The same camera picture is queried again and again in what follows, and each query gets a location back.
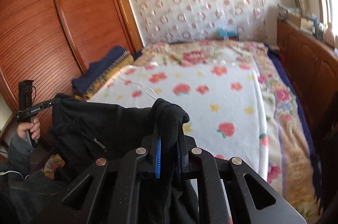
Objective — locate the white strawberry print sheet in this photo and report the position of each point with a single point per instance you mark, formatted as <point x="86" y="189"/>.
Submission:
<point x="223" y="101"/>

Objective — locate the black printed t-shirt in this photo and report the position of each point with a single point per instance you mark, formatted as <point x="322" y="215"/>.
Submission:
<point x="82" y="132"/>

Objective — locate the person's left forearm sleeve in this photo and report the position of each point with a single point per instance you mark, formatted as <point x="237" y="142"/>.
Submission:
<point x="19" y="154"/>

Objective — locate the wooden louvered wardrobe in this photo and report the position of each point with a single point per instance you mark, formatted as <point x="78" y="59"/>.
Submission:
<point x="53" y="41"/>

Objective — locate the wooden sideboard cabinet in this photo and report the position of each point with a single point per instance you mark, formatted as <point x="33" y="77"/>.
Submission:
<point x="312" y="69"/>

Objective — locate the blue item on box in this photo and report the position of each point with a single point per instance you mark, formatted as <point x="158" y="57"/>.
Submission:
<point x="222" y="34"/>

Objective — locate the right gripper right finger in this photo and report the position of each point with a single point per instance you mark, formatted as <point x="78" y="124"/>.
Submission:
<point x="230" y="191"/>

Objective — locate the dark patterned folded garment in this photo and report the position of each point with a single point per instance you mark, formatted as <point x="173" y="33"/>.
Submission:
<point x="100" y="72"/>

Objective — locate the navy folded garment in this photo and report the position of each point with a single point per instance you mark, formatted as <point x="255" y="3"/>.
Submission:
<point x="79" y="85"/>

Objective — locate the cardboard box on sideboard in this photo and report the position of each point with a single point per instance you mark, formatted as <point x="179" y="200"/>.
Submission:
<point x="301" y="23"/>

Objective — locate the yellow patterned folded garment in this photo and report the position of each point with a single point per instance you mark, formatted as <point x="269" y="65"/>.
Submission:
<point x="108" y="73"/>

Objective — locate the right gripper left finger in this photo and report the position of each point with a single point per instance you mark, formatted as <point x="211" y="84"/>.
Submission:
<point x="108" y="190"/>

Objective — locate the person's left hand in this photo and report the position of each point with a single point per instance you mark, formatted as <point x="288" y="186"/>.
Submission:
<point x="33" y="127"/>

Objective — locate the floral rose blanket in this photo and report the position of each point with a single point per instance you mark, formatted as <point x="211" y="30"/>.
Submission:
<point x="290" y="170"/>

